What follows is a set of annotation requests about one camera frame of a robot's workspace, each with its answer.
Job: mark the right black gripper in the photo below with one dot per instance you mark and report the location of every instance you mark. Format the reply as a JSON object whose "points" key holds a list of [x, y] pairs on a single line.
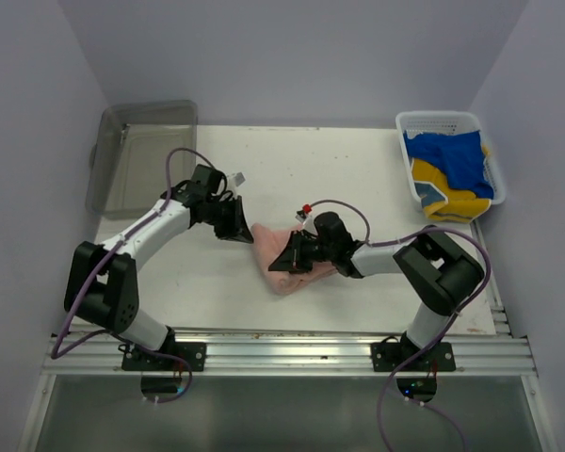
{"points": [[291, 258]]}

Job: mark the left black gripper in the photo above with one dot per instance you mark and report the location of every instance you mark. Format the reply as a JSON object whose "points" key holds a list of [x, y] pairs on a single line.
{"points": [[237, 228]]}

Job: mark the pink towel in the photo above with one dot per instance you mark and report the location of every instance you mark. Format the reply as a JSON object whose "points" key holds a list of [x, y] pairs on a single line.
{"points": [[269, 248]]}

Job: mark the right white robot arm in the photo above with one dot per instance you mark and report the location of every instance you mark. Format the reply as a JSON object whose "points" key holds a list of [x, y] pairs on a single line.
{"points": [[443, 274]]}

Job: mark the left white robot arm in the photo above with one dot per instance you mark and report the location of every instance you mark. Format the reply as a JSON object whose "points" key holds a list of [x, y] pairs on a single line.
{"points": [[103, 289]]}

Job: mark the grey transparent plastic bin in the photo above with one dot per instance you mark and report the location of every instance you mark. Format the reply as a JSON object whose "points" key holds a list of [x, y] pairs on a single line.
{"points": [[128, 160]]}

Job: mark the yellow towel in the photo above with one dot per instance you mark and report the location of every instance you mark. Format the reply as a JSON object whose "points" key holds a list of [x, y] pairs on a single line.
{"points": [[440, 202]]}

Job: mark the white plastic basket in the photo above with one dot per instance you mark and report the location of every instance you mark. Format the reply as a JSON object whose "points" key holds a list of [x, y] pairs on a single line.
{"points": [[449, 123]]}

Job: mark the blue towel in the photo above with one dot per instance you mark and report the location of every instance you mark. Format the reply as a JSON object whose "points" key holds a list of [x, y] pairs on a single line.
{"points": [[459, 157]]}

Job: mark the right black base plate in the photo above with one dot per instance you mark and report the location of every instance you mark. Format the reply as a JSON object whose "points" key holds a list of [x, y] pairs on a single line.
{"points": [[400, 355]]}

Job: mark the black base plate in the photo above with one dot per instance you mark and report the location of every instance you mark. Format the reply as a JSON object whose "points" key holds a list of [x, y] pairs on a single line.
{"points": [[400, 355], [181, 356]]}

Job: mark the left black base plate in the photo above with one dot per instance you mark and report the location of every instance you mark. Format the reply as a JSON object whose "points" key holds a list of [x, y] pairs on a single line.
{"points": [[181, 356]]}

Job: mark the aluminium mounting rail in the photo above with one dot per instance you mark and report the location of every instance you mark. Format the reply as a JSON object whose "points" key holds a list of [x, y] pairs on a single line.
{"points": [[316, 354]]}

